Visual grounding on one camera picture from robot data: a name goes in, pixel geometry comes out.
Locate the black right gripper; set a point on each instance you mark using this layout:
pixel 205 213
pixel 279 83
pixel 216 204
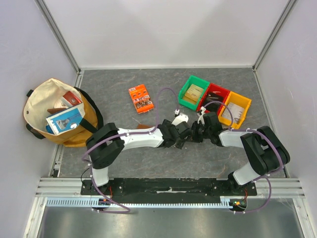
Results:
pixel 197 130

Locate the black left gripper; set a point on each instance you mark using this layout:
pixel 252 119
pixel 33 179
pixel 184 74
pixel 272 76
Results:
pixel 180 143

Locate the brown leather card wallet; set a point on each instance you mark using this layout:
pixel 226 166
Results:
pixel 143 126

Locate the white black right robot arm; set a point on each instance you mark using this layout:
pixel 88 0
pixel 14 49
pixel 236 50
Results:
pixel 265 152

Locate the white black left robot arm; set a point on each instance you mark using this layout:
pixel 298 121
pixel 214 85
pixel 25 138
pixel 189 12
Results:
pixel 104 146

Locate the black cards in red bin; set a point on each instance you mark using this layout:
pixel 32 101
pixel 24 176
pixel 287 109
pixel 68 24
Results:
pixel 210 97

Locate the white cards in yellow bin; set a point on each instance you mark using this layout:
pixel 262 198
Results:
pixel 235 110

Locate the gold cards in green bin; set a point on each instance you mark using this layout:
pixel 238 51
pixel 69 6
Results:
pixel 193 94

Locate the red plastic bin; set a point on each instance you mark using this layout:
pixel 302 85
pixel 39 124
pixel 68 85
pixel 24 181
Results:
pixel 216 89

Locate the yellow plastic bin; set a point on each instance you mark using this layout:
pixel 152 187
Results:
pixel 239 100

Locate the orange screw box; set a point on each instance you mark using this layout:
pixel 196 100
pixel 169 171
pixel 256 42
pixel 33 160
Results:
pixel 141 99

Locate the green plastic bin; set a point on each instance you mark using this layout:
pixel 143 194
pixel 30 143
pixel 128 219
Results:
pixel 192 80

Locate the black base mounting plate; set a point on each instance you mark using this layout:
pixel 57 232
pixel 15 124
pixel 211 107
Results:
pixel 173 190

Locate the blue white product box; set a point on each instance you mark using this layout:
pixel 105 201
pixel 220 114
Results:
pixel 65 120

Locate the red white product box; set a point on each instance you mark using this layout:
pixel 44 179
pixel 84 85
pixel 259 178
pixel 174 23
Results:
pixel 70 100

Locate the yellow canvas tote bag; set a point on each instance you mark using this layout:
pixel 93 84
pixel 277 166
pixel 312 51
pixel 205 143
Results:
pixel 44 97

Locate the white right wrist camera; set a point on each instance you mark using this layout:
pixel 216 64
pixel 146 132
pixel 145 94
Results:
pixel 201 113

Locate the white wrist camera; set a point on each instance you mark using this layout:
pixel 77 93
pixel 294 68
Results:
pixel 201 113
pixel 179 117

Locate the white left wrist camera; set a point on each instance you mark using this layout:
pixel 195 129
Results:
pixel 179 117

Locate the grey slotted cable duct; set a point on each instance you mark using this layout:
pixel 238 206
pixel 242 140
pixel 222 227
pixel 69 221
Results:
pixel 99 203

